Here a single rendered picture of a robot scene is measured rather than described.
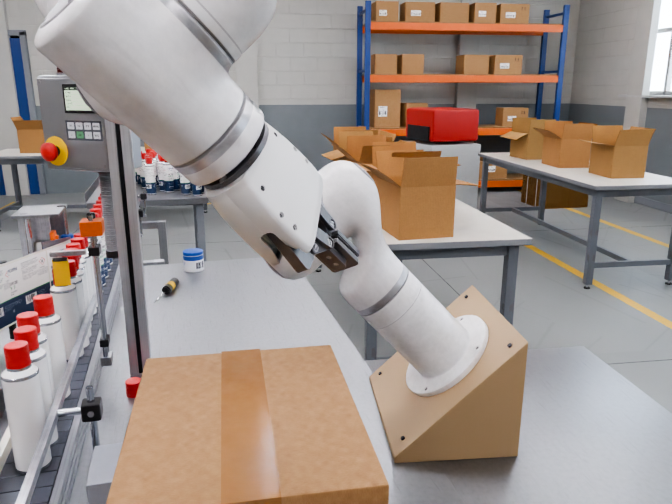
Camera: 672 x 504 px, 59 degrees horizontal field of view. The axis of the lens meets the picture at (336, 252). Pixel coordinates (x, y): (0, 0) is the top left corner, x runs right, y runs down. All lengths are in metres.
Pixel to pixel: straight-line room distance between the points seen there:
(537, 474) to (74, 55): 0.93
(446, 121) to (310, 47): 3.02
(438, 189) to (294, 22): 6.41
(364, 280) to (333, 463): 0.50
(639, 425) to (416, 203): 1.65
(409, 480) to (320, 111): 8.08
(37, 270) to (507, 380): 1.13
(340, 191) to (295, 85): 7.91
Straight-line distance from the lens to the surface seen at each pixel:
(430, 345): 1.09
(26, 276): 1.61
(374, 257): 1.02
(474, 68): 8.71
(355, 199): 0.99
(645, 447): 1.26
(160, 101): 0.45
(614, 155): 5.00
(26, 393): 1.02
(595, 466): 1.17
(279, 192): 0.51
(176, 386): 0.73
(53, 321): 1.21
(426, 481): 1.06
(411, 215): 2.72
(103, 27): 0.44
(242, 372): 0.75
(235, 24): 0.46
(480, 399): 1.07
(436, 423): 1.07
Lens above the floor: 1.45
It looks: 15 degrees down
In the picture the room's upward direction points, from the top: straight up
